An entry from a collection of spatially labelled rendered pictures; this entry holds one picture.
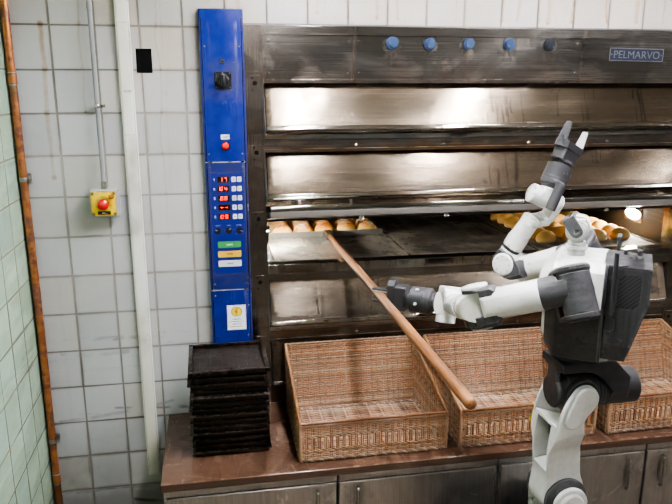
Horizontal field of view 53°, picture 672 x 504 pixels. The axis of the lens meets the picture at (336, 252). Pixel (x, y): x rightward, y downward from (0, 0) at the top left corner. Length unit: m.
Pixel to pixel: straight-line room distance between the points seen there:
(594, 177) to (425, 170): 0.74
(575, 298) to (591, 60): 1.42
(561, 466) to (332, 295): 1.12
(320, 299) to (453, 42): 1.15
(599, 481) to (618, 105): 1.52
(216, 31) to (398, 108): 0.75
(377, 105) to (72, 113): 1.14
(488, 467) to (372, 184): 1.16
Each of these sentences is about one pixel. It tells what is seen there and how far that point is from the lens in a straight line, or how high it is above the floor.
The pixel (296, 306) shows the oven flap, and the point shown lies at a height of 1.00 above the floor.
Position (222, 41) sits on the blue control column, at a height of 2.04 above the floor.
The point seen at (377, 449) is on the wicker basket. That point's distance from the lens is 2.57.
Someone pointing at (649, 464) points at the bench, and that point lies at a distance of 3.01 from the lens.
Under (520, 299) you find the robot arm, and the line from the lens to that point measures 1.92.
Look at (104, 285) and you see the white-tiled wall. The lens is 2.79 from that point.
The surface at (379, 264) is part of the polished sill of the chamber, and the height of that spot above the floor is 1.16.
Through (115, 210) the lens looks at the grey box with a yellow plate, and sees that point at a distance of 2.64.
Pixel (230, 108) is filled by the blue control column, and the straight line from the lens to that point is 2.62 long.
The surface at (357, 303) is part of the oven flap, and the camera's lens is 2.85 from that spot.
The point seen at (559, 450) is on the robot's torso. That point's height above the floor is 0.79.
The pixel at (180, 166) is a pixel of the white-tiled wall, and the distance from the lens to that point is 2.67.
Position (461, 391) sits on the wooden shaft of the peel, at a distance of 1.63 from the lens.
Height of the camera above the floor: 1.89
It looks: 14 degrees down
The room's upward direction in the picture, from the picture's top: straight up
